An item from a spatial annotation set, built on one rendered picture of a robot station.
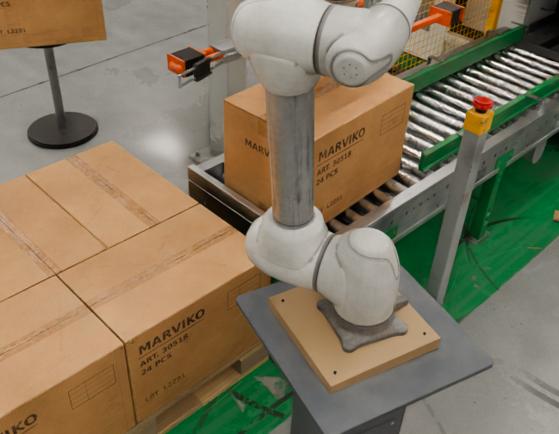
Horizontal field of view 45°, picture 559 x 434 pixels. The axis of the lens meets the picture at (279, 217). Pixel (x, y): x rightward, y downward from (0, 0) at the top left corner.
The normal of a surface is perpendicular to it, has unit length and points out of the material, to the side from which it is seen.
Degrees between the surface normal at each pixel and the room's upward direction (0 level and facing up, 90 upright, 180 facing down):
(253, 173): 90
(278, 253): 95
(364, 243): 6
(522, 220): 0
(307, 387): 0
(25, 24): 90
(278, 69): 103
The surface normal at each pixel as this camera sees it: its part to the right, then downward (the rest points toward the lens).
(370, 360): 0.01, -0.78
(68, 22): 0.32, 0.59
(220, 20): -0.72, 0.40
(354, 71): -0.29, 0.63
